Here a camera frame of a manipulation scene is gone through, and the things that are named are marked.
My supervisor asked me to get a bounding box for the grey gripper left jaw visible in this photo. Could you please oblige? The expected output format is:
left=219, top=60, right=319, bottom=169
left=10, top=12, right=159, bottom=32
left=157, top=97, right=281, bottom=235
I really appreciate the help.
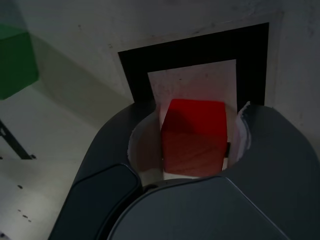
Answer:
left=47, top=102, right=165, bottom=240

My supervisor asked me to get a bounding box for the green cube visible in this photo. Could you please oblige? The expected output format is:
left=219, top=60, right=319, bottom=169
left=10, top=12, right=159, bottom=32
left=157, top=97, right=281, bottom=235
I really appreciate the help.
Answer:
left=0, top=23, right=40, bottom=101

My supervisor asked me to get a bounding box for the red cube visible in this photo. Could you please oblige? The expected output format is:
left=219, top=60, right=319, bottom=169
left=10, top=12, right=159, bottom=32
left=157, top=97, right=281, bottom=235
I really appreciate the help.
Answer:
left=159, top=98, right=230, bottom=180

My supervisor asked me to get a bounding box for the black tape strip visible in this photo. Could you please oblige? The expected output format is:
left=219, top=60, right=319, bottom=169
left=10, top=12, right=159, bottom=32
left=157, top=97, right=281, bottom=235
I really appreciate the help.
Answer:
left=0, top=119, right=37, bottom=161

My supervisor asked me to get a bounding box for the black tape square outline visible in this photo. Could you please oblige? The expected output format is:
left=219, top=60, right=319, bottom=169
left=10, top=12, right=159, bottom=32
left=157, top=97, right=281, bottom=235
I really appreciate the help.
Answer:
left=117, top=22, right=270, bottom=111

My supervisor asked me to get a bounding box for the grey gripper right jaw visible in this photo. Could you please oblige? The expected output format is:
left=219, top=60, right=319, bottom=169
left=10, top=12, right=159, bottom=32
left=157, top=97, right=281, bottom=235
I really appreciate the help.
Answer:
left=221, top=100, right=320, bottom=240

